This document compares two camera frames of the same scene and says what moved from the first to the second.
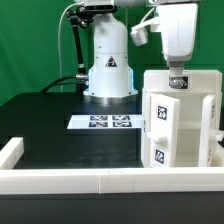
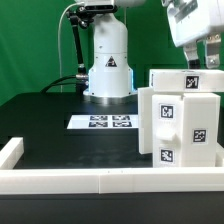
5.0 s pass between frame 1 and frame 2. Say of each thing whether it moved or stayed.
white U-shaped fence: stayed
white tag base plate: stayed
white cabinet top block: moved
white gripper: moved
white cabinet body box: moved
